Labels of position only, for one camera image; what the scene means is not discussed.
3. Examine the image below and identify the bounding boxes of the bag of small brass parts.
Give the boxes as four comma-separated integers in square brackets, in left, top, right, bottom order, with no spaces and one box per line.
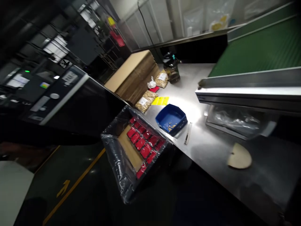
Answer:
[155,70,169,89]
[135,90,158,114]

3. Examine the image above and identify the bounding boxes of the yellow paper label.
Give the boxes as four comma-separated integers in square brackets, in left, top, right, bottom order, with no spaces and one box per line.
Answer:
[151,96,170,106]

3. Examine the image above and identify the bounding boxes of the blue plastic tray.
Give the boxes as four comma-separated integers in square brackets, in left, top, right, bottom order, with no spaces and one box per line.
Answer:
[155,103,188,137]

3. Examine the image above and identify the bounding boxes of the rows of red packets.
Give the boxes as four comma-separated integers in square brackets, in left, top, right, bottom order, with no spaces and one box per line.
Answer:
[127,116,166,180]

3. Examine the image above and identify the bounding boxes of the brown cardboard divider sheet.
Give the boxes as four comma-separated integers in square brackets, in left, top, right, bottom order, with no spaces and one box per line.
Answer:
[118,125,144,172]

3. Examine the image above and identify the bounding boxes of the stack of flat cardboard sheets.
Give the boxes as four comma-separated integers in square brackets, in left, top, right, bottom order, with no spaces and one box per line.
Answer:
[104,50,161,107]

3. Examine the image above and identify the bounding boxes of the dark plastic water jug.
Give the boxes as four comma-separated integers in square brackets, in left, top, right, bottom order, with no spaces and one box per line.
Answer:
[162,52,182,84]

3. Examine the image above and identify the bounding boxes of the plastic-lined cardboard box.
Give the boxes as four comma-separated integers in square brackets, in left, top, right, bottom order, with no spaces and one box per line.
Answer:
[101,105,175,205]

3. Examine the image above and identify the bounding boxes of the clear plastic bag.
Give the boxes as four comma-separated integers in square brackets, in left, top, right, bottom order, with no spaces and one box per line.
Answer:
[207,105,277,139]

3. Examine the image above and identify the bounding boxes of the grey control cabinet machine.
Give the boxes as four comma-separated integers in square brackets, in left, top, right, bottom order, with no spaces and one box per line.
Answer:
[0,64,127,146]

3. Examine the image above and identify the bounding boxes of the half-round wooden board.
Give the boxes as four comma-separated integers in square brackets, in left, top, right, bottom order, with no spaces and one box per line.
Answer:
[227,143,252,170]

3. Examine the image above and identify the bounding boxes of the green conveyor belt machine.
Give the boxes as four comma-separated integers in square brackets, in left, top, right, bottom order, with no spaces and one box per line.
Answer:
[195,2,301,111]

